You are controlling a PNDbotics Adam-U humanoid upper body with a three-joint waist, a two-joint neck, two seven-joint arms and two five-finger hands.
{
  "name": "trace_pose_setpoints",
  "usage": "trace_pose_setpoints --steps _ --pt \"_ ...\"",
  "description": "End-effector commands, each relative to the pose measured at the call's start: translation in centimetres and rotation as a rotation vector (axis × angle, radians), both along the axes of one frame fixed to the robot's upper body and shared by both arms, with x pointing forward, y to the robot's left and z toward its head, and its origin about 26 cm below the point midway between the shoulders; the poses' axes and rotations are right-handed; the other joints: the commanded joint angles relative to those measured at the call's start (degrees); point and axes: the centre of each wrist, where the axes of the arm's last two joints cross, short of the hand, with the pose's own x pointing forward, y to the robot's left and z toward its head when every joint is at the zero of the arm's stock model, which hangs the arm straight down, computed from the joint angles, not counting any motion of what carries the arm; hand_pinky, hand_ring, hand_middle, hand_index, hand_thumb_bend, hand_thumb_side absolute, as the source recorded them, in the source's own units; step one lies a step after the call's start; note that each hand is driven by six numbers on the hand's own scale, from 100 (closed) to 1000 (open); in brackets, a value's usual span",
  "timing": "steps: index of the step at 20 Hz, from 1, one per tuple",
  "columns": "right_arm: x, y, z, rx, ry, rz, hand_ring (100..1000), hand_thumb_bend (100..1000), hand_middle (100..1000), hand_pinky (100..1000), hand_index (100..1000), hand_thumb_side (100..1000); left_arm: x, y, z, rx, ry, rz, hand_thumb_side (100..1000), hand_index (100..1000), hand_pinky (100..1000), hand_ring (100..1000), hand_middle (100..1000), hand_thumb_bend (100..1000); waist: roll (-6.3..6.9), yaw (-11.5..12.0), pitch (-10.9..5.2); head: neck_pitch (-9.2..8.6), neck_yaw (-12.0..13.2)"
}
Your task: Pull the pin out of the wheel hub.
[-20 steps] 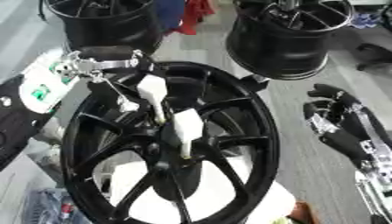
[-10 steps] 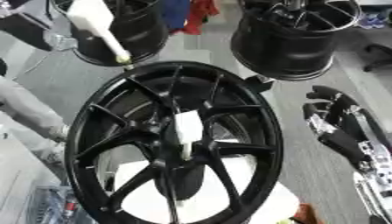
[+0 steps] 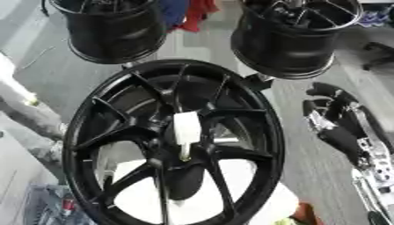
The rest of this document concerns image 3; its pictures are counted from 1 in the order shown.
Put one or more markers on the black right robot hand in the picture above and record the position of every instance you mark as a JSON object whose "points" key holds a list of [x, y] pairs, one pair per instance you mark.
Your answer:
{"points": [[341, 140]]}

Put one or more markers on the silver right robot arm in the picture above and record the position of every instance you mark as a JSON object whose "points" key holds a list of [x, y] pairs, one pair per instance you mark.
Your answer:
{"points": [[378, 175]]}

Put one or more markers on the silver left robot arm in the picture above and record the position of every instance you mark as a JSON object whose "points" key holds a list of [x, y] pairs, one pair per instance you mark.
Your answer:
{"points": [[20, 96]]}

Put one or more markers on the black wheel rim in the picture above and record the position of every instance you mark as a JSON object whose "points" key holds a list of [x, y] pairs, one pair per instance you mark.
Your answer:
{"points": [[282, 47], [115, 32]]}

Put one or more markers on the white pin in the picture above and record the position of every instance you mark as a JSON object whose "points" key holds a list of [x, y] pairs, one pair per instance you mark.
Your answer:
{"points": [[186, 126]]}

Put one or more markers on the white wheel stand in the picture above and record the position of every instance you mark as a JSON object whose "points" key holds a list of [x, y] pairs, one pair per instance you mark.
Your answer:
{"points": [[143, 200]]}

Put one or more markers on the black spoked wheel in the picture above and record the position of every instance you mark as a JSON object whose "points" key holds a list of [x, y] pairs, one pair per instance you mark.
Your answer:
{"points": [[128, 129]]}

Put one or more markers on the orange brown object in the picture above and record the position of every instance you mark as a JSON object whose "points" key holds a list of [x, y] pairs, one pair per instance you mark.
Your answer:
{"points": [[307, 215]]}

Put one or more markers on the black chair base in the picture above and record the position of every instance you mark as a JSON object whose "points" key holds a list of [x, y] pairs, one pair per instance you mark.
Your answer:
{"points": [[378, 55]]}

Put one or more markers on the red cloth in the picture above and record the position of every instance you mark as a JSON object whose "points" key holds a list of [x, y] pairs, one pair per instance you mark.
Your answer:
{"points": [[197, 14]]}

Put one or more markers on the blue cloth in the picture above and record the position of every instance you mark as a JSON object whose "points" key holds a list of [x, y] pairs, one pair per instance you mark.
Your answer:
{"points": [[173, 10]]}

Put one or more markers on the black stand bracket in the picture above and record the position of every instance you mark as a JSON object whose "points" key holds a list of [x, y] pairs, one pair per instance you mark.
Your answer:
{"points": [[258, 82]]}

